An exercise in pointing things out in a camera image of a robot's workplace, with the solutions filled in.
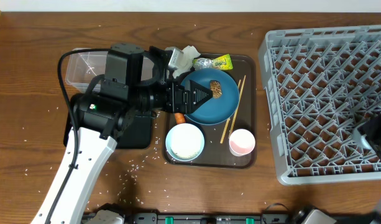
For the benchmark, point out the orange carrot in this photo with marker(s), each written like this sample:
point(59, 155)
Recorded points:
point(180, 118)

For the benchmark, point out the pink cup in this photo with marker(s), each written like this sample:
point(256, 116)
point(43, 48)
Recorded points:
point(241, 142)

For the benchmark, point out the brown patterned cookie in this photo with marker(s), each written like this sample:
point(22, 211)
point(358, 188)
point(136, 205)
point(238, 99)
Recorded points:
point(216, 88)

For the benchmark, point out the clear plastic bin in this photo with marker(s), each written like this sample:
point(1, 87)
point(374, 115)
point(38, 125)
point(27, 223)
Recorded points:
point(84, 70)

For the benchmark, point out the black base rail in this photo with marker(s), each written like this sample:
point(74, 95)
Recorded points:
point(110, 214)

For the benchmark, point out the crumpled white tissue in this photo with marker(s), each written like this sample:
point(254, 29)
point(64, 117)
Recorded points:
point(186, 62)

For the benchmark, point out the yellow foil snack wrapper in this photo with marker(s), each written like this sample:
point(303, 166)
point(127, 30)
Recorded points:
point(223, 62)

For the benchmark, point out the light blue rice bowl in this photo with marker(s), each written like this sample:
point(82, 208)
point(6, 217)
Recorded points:
point(184, 142)

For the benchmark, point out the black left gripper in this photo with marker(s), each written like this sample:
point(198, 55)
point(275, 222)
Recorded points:
point(174, 97)

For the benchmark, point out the dark blue plate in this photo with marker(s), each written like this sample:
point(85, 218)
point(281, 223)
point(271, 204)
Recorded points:
point(215, 110)

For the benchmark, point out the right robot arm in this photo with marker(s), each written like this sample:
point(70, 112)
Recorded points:
point(376, 133)

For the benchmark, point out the grey dishwasher rack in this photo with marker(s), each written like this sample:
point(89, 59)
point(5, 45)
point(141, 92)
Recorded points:
point(322, 83)

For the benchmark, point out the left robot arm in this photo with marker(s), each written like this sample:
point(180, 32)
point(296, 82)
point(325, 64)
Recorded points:
point(97, 123)

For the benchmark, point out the brown serving tray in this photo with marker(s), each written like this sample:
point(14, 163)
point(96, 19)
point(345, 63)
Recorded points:
point(215, 154)

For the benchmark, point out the wooden chopstick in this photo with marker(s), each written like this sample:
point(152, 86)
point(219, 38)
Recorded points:
point(236, 111)
point(228, 120)

